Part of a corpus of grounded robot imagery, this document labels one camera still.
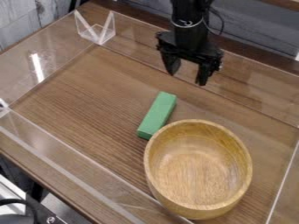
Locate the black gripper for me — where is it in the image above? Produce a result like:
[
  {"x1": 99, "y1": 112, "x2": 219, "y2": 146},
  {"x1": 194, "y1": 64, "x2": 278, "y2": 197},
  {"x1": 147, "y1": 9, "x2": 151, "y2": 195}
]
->
[{"x1": 155, "y1": 18, "x2": 224, "y2": 86}]

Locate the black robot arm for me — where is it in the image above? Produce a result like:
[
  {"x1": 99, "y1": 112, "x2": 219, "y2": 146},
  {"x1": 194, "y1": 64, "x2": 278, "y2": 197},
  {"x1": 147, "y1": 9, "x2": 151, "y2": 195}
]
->
[{"x1": 155, "y1": 0, "x2": 224, "y2": 86}]

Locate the green rectangular block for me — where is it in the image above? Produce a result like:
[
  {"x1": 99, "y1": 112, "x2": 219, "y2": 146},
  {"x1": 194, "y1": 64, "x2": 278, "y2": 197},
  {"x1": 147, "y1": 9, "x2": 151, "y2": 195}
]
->
[{"x1": 136, "y1": 92, "x2": 176, "y2": 140}]

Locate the brown wooden bowl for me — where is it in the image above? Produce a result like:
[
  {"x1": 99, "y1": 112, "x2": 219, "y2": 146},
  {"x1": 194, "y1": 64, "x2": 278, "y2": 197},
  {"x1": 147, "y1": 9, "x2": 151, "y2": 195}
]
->
[{"x1": 144, "y1": 119, "x2": 254, "y2": 220}]

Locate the clear acrylic corner bracket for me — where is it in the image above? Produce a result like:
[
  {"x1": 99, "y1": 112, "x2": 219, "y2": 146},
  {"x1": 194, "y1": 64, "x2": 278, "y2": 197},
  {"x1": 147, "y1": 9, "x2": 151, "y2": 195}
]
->
[{"x1": 74, "y1": 10, "x2": 116, "y2": 46}]

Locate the black metal frame mount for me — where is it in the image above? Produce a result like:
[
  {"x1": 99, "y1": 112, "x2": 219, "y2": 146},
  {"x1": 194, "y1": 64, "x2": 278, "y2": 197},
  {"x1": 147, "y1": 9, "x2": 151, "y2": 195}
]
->
[{"x1": 0, "y1": 186, "x2": 70, "y2": 224}]

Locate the black cable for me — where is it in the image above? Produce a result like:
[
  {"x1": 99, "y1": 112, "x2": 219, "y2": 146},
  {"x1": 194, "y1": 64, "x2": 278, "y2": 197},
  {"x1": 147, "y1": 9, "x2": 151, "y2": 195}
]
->
[{"x1": 0, "y1": 199, "x2": 43, "y2": 224}]

